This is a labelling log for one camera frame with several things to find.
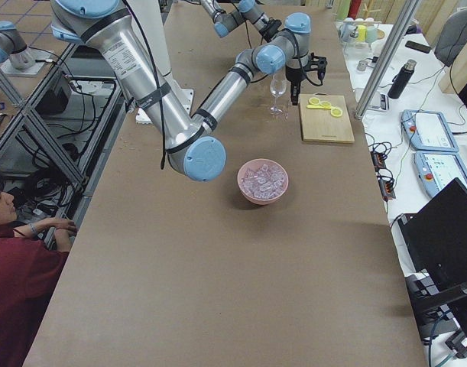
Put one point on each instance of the clear wine glass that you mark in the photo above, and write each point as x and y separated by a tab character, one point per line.
278	87

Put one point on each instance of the black monitor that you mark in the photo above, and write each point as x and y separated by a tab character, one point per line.
436	237

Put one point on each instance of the pink bowl of ice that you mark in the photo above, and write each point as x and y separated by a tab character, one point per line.
262	181

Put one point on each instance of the white digital scale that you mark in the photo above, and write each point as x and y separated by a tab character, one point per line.
379	102

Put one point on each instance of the aluminium frame post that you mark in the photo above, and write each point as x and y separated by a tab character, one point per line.
387	53

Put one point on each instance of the lower blue teach pendant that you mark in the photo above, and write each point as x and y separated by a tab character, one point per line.
436	169

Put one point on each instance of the person in red shirt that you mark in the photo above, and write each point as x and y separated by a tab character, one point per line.
32	258

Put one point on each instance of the yellow lemon slice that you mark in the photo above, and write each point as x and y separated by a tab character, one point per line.
325	104
336	112
314	101

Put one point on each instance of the black insulated bottle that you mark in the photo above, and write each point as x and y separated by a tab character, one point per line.
402	79

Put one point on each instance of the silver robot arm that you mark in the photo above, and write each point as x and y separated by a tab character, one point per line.
187	143
247	11

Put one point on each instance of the upper blue teach pendant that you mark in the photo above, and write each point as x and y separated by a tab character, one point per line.
428	131

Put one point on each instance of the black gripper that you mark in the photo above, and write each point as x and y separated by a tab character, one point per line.
293	76

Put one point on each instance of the blue teach pendant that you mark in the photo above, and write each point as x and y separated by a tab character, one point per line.
428	131
436	169

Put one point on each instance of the bamboo cutting board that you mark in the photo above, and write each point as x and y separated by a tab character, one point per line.
317	125

